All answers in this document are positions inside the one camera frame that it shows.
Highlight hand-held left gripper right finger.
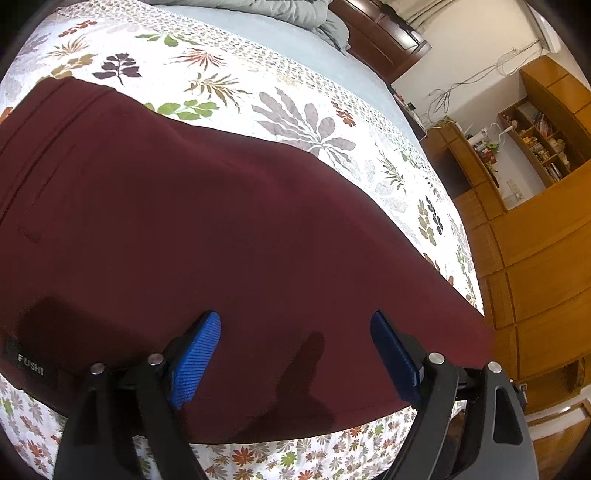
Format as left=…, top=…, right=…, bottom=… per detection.
left=369, top=310, right=539, bottom=480

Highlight grey duvet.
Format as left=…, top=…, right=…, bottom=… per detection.
left=175, top=0, right=350, bottom=57

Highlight white air conditioner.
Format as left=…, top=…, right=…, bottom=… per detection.
left=526, top=0, right=561, bottom=51

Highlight shelf with books and items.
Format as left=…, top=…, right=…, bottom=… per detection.
left=531, top=111, right=573, bottom=181

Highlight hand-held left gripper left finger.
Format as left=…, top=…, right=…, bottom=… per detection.
left=53, top=311, right=222, bottom=480

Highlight wooden wall cabinet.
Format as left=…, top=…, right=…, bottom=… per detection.
left=425, top=55, right=591, bottom=462

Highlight maroon pants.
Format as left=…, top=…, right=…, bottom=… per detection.
left=0, top=76, right=497, bottom=444

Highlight dark wooden headboard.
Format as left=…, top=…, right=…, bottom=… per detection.
left=330, top=0, right=432, bottom=86

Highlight floral quilt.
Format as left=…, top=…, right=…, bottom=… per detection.
left=0, top=0, right=485, bottom=480

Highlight white wall cables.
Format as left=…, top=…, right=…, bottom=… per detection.
left=427, top=34, right=543, bottom=125

